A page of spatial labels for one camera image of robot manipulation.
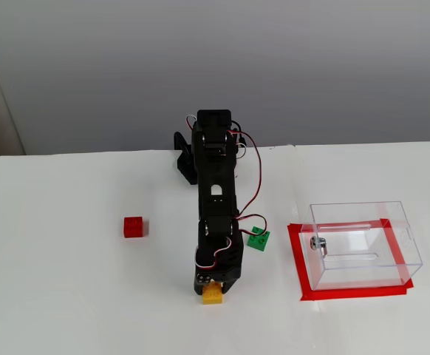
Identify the silver cam lock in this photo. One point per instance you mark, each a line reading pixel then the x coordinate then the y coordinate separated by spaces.
pixel 317 244

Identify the red lego brick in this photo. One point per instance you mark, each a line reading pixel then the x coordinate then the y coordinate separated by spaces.
pixel 135 227

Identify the transparent plastic box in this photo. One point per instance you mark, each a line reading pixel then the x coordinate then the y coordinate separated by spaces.
pixel 362 240

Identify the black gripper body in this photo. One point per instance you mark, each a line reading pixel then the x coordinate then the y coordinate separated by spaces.
pixel 225 274

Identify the red tape square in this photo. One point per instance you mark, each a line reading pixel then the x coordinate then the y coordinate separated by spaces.
pixel 295 255

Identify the yellow lego brick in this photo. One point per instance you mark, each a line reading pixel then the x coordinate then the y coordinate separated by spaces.
pixel 213 296

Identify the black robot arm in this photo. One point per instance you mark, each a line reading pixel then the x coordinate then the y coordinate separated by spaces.
pixel 215 174

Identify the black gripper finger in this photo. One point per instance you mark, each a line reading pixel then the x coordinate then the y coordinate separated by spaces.
pixel 198 286
pixel 231 284

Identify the green lego brick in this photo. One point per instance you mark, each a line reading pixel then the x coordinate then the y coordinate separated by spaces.
pixel 258 242

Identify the black table clamp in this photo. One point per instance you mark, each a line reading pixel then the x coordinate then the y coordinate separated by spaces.
pixel 180 142

